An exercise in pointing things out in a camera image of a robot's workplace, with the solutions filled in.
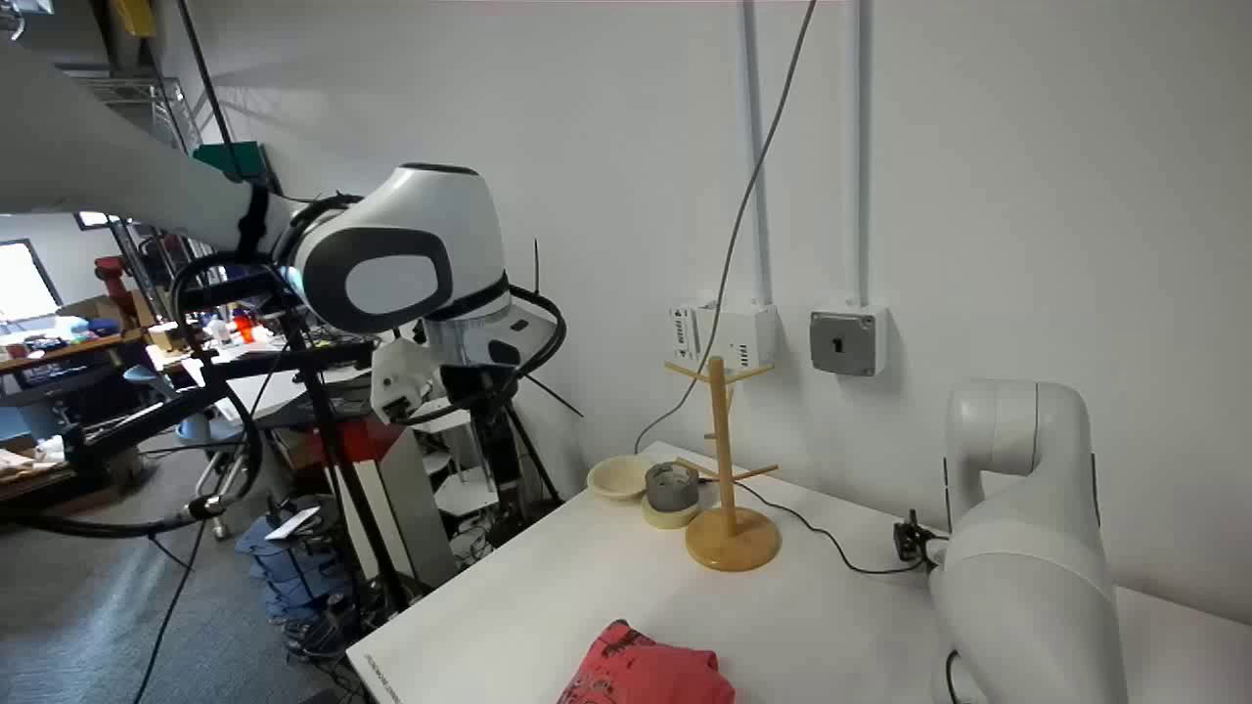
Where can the cream bowl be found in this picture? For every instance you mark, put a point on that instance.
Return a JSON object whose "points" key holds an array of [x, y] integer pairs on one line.
{"points": [[610, 486]]}

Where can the green object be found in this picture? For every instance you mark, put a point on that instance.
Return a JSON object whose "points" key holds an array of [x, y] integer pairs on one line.
{"points": [[237, 161]]}

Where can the wooden desk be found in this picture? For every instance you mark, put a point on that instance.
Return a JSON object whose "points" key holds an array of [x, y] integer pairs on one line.
{"points": [[63, 354]]}

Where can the white wall box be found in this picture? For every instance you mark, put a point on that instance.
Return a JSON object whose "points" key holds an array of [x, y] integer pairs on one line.
{"points": [[749, 337]]}

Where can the blue storage bin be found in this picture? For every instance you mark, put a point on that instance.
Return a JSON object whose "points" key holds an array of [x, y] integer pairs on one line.
{"points": [[287, 560]]}

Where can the black camera tripod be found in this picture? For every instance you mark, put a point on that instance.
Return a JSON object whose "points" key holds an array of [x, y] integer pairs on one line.
{"points": [[327, 444]]}

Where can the wooden mug tree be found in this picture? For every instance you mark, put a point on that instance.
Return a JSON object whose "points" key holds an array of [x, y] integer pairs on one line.
{"points": [[728, 538]]}

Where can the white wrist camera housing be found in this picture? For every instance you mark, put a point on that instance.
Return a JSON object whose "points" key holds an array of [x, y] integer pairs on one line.
{"points": [[402, 375]]}

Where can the grey junction box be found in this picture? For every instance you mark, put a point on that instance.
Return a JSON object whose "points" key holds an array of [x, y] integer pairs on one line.
{"points": [[846, 340]]}

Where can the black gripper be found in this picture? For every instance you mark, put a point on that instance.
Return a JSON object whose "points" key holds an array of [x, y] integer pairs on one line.
{"points": [[479, 395]]}

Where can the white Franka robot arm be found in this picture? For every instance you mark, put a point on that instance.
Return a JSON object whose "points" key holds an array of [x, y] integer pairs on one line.
{"points": [[394, 217]]}

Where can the white shelf rack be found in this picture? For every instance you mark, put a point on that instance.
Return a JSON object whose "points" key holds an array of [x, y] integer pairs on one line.
{"points": [[453, 489]]}

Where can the white printed wall outlet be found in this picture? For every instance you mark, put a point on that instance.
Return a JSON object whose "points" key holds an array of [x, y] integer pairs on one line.
{"points": [[694, 332]]}

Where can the pink printed sweatshirt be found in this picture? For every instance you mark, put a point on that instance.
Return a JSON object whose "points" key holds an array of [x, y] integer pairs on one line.
{"points": [[647, 669]]}

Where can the white wall conduit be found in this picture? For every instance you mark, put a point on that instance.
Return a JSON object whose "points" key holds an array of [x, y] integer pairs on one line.
{"points": [[862, 141], [756, 141]]}

